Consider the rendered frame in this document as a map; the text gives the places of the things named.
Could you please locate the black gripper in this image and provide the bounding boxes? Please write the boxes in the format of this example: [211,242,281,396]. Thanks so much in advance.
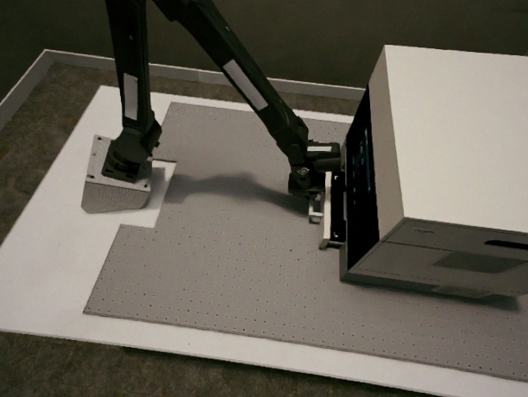
[287,169,326,201]

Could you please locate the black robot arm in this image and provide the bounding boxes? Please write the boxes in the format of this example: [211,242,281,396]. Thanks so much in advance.
[101,0,342,183]

